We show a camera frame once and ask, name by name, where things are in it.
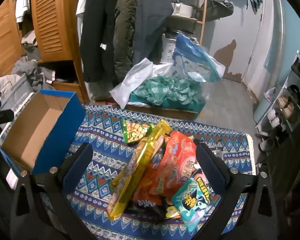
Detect large orange-red snack packet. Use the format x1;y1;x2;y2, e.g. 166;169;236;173
150;131;203;200

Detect wooden shelf rack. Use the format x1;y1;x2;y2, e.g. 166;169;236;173
162;0;208;45

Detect white shoes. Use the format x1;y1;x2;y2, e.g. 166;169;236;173
267;109;282;128

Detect grey hanging bag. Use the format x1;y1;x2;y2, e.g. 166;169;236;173
205;0;234;22

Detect black and yellow snack packet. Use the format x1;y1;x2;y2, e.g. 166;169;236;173
125;196;182;224

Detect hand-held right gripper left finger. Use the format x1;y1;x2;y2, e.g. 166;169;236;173
11;142;95;240

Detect pink slipper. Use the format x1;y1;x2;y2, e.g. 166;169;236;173
264;87;278;103

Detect shoe rack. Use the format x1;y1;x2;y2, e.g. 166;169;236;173
255;44;300;153

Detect white plastic bag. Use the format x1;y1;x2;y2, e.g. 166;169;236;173
110;57;175;109

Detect olive hanging coat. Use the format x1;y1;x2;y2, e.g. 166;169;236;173
114;0;138;80

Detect teal snack packet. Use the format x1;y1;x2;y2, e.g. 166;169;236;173
171;169;217;233

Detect long gold snack packet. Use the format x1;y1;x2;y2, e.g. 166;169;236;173
106;119;173;221

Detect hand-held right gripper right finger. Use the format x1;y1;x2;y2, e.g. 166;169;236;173
194;139;288;240

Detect black shoes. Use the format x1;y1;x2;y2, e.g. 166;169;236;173
286;85;300;103

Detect blue patterned tablecloth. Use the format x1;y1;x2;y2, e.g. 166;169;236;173
0;104;257;240

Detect white metal bucket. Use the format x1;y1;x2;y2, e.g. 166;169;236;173
161;29;190;64

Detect brown shoes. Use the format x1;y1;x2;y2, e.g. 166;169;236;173
276;96;295;119

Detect blue cardboard box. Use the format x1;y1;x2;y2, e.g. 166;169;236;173
0;89;86;178

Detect white hanging shirt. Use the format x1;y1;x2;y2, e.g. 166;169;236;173
15;0;32;23

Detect grey clothes pile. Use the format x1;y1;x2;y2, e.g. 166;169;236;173
11;56;55;90

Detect green snack packet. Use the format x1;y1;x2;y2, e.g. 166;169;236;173
122;119;155;144

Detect blue plastic bag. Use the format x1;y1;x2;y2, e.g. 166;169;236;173
172;32;225;83

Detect wooden louvered wardrobe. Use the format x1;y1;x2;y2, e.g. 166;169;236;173
0;0;90;103

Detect black hanging coat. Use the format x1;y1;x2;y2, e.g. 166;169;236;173
80;0;120;83

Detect grey tote bag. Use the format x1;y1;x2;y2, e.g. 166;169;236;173
0;74;38;113

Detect grey-blue hanging jacket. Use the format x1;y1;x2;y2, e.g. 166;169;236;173
132;0;174;65

